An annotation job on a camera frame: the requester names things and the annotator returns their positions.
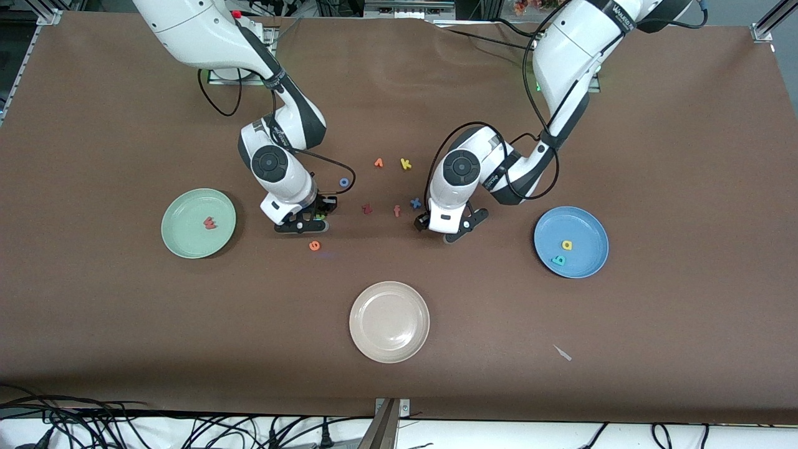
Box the blue plate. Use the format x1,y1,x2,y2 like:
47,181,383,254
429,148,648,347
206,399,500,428
534,206,610,279

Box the aluminium frame rail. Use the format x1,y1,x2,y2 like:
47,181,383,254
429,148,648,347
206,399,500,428
0,25,39,125

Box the black floor cable bundle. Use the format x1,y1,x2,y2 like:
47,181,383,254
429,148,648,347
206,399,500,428
0,384,375,449

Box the pink artificial flowers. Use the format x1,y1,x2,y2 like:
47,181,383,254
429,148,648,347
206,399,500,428
512,0,565,16

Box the metal table edge bracket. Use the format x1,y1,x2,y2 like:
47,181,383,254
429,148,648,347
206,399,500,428
357,398,412,449

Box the beige plate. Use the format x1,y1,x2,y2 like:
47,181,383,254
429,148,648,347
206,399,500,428
349,281,431,364

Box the black cable lying on mat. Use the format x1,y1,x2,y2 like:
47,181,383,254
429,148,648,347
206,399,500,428
436,24,544,52

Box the aluminium frame corner post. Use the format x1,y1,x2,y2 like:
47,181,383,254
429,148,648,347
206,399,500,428
751,0,798,44

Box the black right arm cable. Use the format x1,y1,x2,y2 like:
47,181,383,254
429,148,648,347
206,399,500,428
198,67,356,195

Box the green plate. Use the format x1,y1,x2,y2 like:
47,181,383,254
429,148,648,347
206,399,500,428
161,188,238,259

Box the brown table mat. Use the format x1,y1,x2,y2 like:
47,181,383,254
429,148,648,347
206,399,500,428
0,11,798,425

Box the grey equipment box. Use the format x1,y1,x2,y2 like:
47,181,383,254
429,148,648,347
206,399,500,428
365,0,456,22

